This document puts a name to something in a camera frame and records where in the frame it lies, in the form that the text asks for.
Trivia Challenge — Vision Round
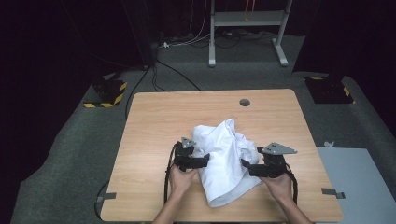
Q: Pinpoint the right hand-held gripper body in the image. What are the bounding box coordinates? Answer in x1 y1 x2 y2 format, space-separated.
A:
256 142 298 179

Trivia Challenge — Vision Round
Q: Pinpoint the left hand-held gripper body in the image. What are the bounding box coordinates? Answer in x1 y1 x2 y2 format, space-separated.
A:
173 136 200 173

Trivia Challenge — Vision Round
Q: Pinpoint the white button-up shirt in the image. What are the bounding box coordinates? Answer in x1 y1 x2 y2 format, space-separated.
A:
191 118 263 208

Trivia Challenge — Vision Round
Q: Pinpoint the person's right hand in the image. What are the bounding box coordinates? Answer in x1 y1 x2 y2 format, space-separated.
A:
261 172 295 203

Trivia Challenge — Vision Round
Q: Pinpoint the person's left hand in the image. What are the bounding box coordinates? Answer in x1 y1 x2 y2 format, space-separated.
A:
169 164 199 199

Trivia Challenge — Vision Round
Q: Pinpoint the grey tape strip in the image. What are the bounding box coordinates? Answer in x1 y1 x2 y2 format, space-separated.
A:
96 192 117 203
321 188 346 200

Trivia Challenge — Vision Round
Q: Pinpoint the grey flat panel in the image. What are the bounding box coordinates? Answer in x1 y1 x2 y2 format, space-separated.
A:
316 147 396 224

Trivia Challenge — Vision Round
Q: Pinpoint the black base with yellow stripes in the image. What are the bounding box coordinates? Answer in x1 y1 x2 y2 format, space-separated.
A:
304 76 355 105
83 77 129 109

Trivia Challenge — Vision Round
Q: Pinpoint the black metal column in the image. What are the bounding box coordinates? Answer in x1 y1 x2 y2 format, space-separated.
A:
120 0 158 70

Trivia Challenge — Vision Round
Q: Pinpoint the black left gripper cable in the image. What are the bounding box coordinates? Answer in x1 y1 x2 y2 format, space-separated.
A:
163 142 179 205

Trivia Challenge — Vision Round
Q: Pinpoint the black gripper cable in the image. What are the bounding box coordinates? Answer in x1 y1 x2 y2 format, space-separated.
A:
163 142 179 205
284 168 299 205

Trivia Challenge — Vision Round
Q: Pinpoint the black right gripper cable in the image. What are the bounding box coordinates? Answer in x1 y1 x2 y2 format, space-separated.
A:
284 168 299 205

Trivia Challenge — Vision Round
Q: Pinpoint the black floor cable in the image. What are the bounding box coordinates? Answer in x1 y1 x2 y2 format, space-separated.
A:
124 64 151 120
154 59 202 91

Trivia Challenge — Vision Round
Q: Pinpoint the black cable loop under table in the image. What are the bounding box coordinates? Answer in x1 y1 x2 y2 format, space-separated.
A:
93 181 110 220

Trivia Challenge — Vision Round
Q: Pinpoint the white floor cable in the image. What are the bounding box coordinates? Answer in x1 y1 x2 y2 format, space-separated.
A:
158 0 213 49

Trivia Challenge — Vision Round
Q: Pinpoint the tangle of black cables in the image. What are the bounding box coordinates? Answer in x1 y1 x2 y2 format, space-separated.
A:
214 28 278 49

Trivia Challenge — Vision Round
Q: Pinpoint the white metal desk frame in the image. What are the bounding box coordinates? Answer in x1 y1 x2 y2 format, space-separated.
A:
207 0 293 68

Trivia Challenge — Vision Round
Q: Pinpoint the orange hanging cable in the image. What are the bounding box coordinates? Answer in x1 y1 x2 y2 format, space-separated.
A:
244 0 256 21

